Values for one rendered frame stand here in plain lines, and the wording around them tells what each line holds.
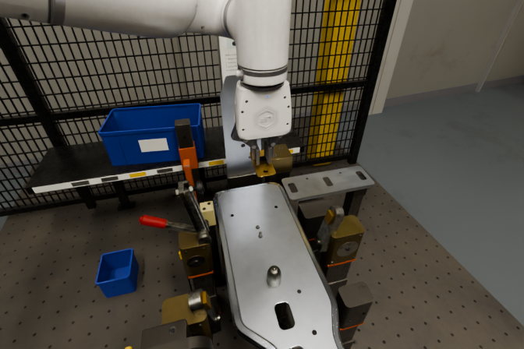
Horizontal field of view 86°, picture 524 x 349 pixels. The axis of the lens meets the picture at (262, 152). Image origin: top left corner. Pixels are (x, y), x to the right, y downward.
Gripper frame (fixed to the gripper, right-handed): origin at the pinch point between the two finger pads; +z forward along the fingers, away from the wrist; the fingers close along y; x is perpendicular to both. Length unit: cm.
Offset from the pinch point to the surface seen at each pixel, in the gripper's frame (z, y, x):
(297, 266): 27.5, 6.3, -10.0
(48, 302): 58, -66, 15
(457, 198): 127, 180, 71
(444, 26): 37, 269, 231
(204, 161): 25.0, -11.5, 33.0
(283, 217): 27.5, 7.6, 5.0
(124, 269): 58, -44, 21
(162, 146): 18.6, -24.0, 35.7
